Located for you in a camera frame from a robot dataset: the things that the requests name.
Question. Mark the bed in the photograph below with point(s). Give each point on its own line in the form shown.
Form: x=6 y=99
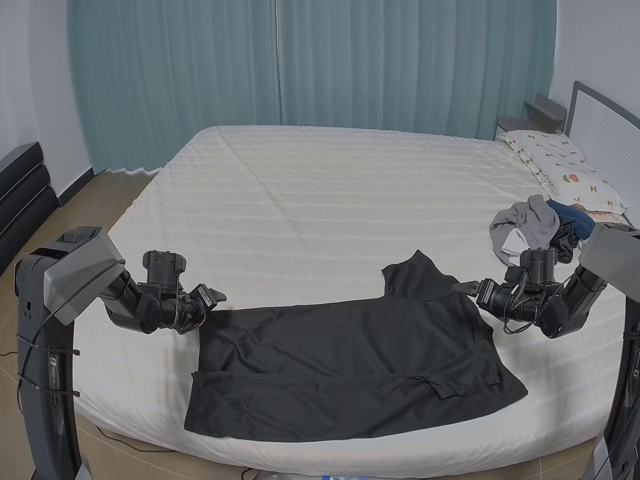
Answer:
x=325 y=193

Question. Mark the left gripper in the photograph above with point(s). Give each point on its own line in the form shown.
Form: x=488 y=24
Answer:
x=202 y=300

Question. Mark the grey bedside table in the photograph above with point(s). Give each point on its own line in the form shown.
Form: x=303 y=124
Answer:
x=542 y=110

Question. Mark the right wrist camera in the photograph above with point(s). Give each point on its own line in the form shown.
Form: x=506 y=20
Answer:
x=513 y=274

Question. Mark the black chest of drawers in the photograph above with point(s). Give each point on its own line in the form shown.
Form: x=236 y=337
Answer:
x=22 y=188

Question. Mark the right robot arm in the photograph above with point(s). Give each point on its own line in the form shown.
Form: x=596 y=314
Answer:
x=575 y=298

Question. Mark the black T-shirt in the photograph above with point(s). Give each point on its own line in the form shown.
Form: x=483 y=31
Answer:
x=325 y=358

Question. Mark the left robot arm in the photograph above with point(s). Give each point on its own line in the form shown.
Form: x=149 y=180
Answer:
x=45 y=368

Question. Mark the blue-green curtain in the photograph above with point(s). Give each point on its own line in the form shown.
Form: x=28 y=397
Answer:
x=200 y=58

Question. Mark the pile of clothes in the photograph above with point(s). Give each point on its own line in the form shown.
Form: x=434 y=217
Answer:
x=530 y=223

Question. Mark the white printed pillow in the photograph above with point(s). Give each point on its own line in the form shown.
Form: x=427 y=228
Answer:
x=560 y=163

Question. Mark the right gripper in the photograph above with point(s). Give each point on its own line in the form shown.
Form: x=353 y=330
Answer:
x=500 y=298

